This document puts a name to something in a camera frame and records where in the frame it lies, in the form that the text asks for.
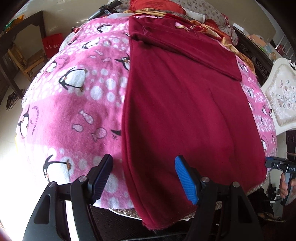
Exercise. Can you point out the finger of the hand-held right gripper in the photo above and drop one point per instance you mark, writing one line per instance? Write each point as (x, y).
(270, 163)

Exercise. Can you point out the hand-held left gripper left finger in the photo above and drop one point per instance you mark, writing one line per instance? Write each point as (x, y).
(101, 178)

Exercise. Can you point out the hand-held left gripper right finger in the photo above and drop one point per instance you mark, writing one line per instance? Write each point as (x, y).
(187, 182)

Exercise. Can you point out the dark red sweater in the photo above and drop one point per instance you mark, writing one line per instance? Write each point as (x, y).
(185, 104)

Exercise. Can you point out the person's right hand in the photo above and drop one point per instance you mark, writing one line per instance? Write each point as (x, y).
(283, 187)

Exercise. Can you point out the white floral headboard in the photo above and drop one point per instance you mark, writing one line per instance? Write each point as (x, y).
(282, 99)

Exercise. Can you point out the pink penguin print blanket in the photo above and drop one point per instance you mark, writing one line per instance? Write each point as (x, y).
(76, 104)

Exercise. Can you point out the dark carved wooden cabinet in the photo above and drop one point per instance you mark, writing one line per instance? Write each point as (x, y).
(252, 53)

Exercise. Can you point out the dark slippers pair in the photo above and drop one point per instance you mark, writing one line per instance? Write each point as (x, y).
(13, 99)

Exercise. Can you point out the cardboard box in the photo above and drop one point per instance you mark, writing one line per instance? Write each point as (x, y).
(256, 39)

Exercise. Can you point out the light wooden chair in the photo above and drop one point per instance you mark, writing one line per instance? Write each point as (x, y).
(27, 60)

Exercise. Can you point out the red bag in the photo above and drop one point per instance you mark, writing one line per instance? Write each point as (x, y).
(52, 44)

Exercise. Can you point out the red and orange blanket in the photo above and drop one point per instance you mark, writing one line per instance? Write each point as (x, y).
(203, 29)

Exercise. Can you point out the red heart-shaped pillow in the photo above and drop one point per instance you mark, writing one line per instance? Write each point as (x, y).
(212, 23)
(157, 5)

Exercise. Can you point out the white pillow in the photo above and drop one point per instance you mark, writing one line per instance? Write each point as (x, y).
(196, 15)

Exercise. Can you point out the dark wooden table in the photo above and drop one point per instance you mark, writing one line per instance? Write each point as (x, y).
(34, 19)

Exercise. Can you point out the green packet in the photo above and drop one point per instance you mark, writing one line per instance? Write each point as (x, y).
(9, 25)

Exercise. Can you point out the yellow packet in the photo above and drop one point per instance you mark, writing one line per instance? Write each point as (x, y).
(19, 18)

